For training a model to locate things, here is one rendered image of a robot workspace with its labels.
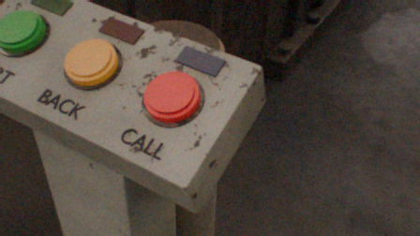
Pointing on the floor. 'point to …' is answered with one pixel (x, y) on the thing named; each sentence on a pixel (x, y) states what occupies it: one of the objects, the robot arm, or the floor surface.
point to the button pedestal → (125, 124)
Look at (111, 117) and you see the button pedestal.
